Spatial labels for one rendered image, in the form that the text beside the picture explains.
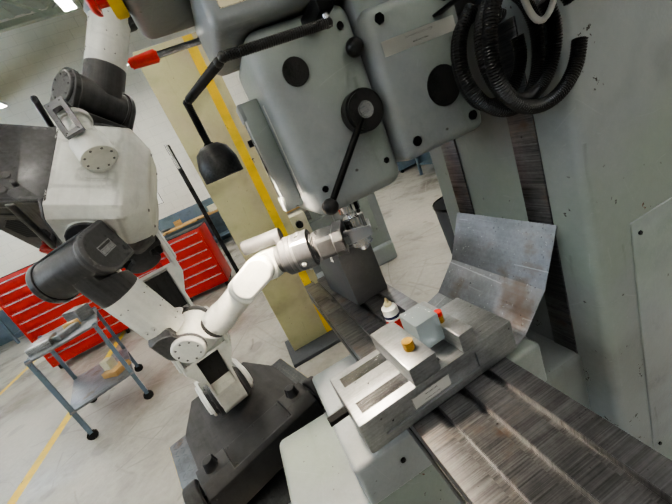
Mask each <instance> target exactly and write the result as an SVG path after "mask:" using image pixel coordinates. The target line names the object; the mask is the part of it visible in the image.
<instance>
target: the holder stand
mask: <svg viewBox="0 0 672 504"><path fill-rule="evenodd" d="M320 267H321V269H322V271H323V273H324V275H325V278H326V280H327V282H328V284H329V286H330V288H331V290H333V291H335V292H336V293H338V294H340V295H341V296H343V297H345V298H346V299H348V300H350V301H352V302H353V303H355V304H357V305H358V306H360V305H362V304H363V303H365V302H366V301H368V300H369V299H371V298H372V297H374V296H375V295H377V294H378V293H380V292H381V291H383V290H384V289H386V288H387V285H386V282H385V279H384V277H383V274H382V272H381V269H380V267H379V264H378V262H377V259H376V257H375V254H374V252H373V249H372V247H371V244H370V246H369V247H368V248H367V249H364V250H361V249H359V248H355V247H353V244H352V245H349V253H348V254H345V255H342V256H339V255H336V256H333V257H330V258H327V259H325V260H322V259H321V258H320Z"/></svg>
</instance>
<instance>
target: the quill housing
mask: <svg viewBox="0 0 672 504"><path fill-rule="evenodd" d="M302 16H303V14H301V15H298V16H295V17H292V18H290V19H287V20H284V21H281V22H278V23H275V24H272V25H269V26H266V27H263V28H261V29H258V30H255V31H253V32H251V33H249V35H248V36H247V37H246V39H245V41H244V43H245V44H246V43H249V42H251V41H254V40H255V41H256V40H258V39H261V38H263V37H266V36H267V37H268V36H270V35H273V34H274V35H275V33H276V34H277V33H280V32H282V31H285V30H289V29H291V28H295V27H298V26H300V25H301V26H302V23H301V18H302ZM329 16H330V17H331V18H332V20H333V27H331V28H330V29H326V30H323V31H319V32H317V33H316V32H315V33H313V34H311V35H308V36H304V37H302V38H301V37H300V38H298V39H295V40H293V41H292V40H291V41H289V42H287V43H284V44H283V43H282V44H280V45H277V46H276V45H275V47H274V46H273V47H271V48H268V49H266V50H265V49H264V50H261V51H259V52H256V53H255V52H254V54H253V53H252V54H249V55H247V56H244V57H243V56H242V58H241V63H240V70H239V78H240V82H241V84H242V86H243V88H244V91H245V93H246V95H247V97H248V99H249V101H250V100H252V99H257V100H258V102H259V104H260V107H261V109H262V111H263V113H264V116H265V118H266V120H267V122H268V124H269V127H270V129H271V131H272V133H273V136H274V138H275V140H276V142H277V144H278V147H279V149H280V151H281V153H282V156H283V158H284V160H285V162H286V164H287V167H288V169H289V171H290V173H291V176H292V178H293V180H294V182H295V185H296V187H297V189H298V191H299V193H300V196H301V198H302V200H303V204H302V205H300V206H299V207H300V208H303V209H306V210H309V211H312V212H315V213H318V214H321V215H326V214H325V213H324V212H323V210H322V203H323V201H324V200H326V199H328V198H330V196H331V193H332V190H333V187H334V185H335V182H336V179H337V176H338V173H339V170H340V168H341V165H342V162H343V159H344V156H345V153H346V151H347V148H348V145H349V142H350V139H351V136H352V133H353V132H352V131H350V130H349V129H348V128H347V127H346V126H345V124H344V122H343V120H342V117H341V106H342V103H343V100H344V99H345V97H346V96H347V95H348V94H350V93H351V92H352V91H354V90H356V89H358V88H362V87H365V88H370V89H372V88H371V85H370V82H369V79H368V76H367V73H366V70H365V67H364V64H363V61H362V58H361V55H360V56H359V57H357V58H352V57H350V56H349V55H348V54H347V52H346V48H345V47H346V43H347V41H348V39H349V38H351V37H354V34H353V31H352V28H351V25H350V22H349V19H348V16H347V14H346V12H345V11H344V10H343V9H342V8H341V7H340V6H337V5H334V7H333V9H332V11H331V12H330V14H329ZM398 172H399V170H398V165H397V162H396V159H395V156H394V153H393V150H392V147H391V144H390V141H389V138H388V135H387V133H386V130H385V127H384V124H383V121H382V120H381V122H380V124H379V125H378V126H377V127H376V128H375V129H374V130H372V131H369V132H366V133H362V134H360V135H359V138H358V141H357V143H356V146H355V149H354V152H353V155H352V157H351V160H350V163H349V166H348V169H347V172H346V174H345V177H344V180H343V183H342V186H341V189H340V191H339V194H338V197H337V200H336V201H337V202H338V204H339V209H341V208H343V207H345V206H347V205H349V204H351V203H353V202H355V201H357V200H359V199H361V198H363V197H365V196H367V195H370V194H372V193H374V192H376V191H378V190H380V189H382V188H384V187H386V186H388V185H390V184H391V183H393V182H394V181H395V180H396V178H397V176H398Z"/></svg>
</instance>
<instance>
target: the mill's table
mask: <svg viewBox="0 0 672 504"><path fill-rule="evenodd" d="M317 281H318V283H316V284H315V283H314V282H312V283H310V284H308V285H306V286H305V289H306V291H307V293H308V295H309V297H310V299H311V301H312V303H313V304H314V305H315V307H316V308H317V309H318V311H319V312H320V313H321V315H322V316H323V317H324V319H325V320H326V321H327V323H328V324H329V326H330V327H331V328H332V330H333V331H334V332H335V334H336V335H337V336H338V338H339V339H340V340H341V342H342V343H343V344H344V346H345V347H346V348H347V350H348V351H349V352H350V354H351V355H352V357H353V358H354V359H355V361H356V362H358V361H359V360H361V359H362V358H364V357H365V356H367V355H368V354H370V353H372V352H373V351H375V350H376V348H375V345H374V343H373V341H372V338H371V336H370V335H371V334H372V333H374V332H375V331H377V330H378V329H380V328H381V327H383V326H385V325H386V324H387V322H386V320H385V318H384V315H383V313H382V310H381V308H382V306H383V305H384V302H385V301H384V298H387V299H388V301H391V302H394V303H396V305H397V307H398V310H399V312H400V314H402V313H404V312H405V311H407V310H408V309H410V308H412V307H413V306H415V305H416V304H418V303H417V302H416V301H414V300H412V299H411V298H409V297H408V296H406V295H404V294H403V293H401V292H400V291H398V290H396V289H395V288H393V287H391V286H390V285H388V284H387V283H386V285H387V288H386V289H384V290H383V291H381V292H380V293H378V294H377V295H375V296H374V297H372V298H371V299H369V300H368V301H366V302H365V303H363V304H362V305H360V306H358V305H357V304H355V303H353V302H352V301H350V300H348V299H346V298H345V297H343V296H341V295H340V294H338V293H336V292H335V291H333V290H331V288H330V286H329V284H328V282H327V280H326V278H325V276H323V277H321V278H319V279H317ZM407 431H408V432H409V433H410V435H411V436H412V437H413V439H414V440H415V441H416V443H417V444H418V445H419V447H420V448H421V449H422V451H423V452H424V454H425V455H426V456H427V458H428V459H429V460H430V462H431V463H432V464H433V466H434V467H435V468H436V470H437V471H438V472H439V474H440V475H441V476H442V478H443V479H444V480H445V482H446V483H447V484H448V486H449V487H450V489H451V490H452V491H453V493H454V494H455V495H456V497H457V498H458V499H459V501H460V502H461V503H462V504H672V460H670V459H668V458H667V457H665V456H664V455H662V454H660V453H659V452H657V451H655V450H654V449H652V448H651V447H649V446H647V445H646V444H644V443H643V442H641V441H639V440H638V439H636V438H635V437H633V436H631V435H630V434H628V433H627V432H625V431H623V430H622V429H620V428H618V427H617V426H615V425H614V424H612V423H610V422H609V421H607V420H606V419H604V418H602V417H601V416H599V415H598V414H596V413H594V412H593V411H591V410H589V409H588V408H586V407H585V406H583V405H581V404H580V403H578V402H577V401H575V400H573V399H572V398H570V397H569V396H567V395H565V394H564V393H562V392H561V391H559V390H557V389H556V388H554V387H552V386H551V385H549V384H548V383H546V382H544V381H543V380H541V379H540V378H538V377H536V376H535V375H533V374H532V373H530V372H528V371H527V370H525V369H523V368H522V367H520V366H519V365H517V364H515V363H514V362H512V361H511V360H509V359H507V358H506V357H504V358H503V359H502V360H500V361H499V362H498V363H496V364H495V365H493V366H492V367H491V368H489V369H488V370H487V371H485V372H484V373H483V374H481V375H480V376H479V377H477V378H476V379H474V380H473V381H472V382H470V383H469V384H468V385H466V386H465V387H464V388H462V389H461V390H460V391H458V392H457V393H455V394H454V395H453V396H451V397H450V398H449V399H447V400H446V401H445V402H443V403H442V404H441V405H439V406H438V407H436V408H435V409H434V410H432V411H431V412H430V413H428V414H427V415H426V416H424V417H423V418H422V419H420V420H419V421H417V422H416V423H415V424H413V425H412V426H411V427H409V428H408V429H407Z"/></svg>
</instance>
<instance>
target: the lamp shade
mask: <svg viewBox="0 0 672 504"><path fill-rule="evenodd" d="M196 159H197V164H198V169H199V172H200V174H201V176H202V178H203V179H204V181H205V183H206V185H208V184H211V183H213V182H216V181H218V180H220V179H222V178H225V177H227V176H229V175H232V174H234V173H236V172H238V171H241V170H243V167H242V165H241V163H240V161H239V159H238V157H237V155H236V154H235V153H234V151H233V150H232V149H231V148H230V147H229V146H228V145H227V144H224V143H220V142H214V143H213V142H210V143H208V144H205V145H204V147H202V148H201V149H200V151H199V152H198V154H197V156H196Z"/></svg>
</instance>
